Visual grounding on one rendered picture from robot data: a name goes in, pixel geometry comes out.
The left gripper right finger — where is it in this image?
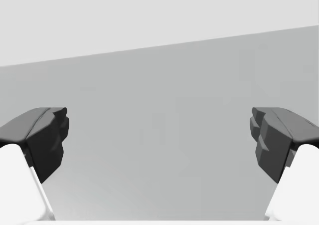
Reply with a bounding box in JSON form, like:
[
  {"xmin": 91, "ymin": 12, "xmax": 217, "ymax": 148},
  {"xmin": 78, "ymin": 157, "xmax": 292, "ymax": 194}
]
[{"xmin": 249, "ymin": 107, "xmax": 319, "ymax": 221}]

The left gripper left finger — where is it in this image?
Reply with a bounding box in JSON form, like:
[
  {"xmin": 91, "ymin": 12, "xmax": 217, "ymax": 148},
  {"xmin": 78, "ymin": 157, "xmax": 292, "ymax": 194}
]
[{"xmin": 0, "ymin": 107, "xmax": 70, "ymax": 221}]

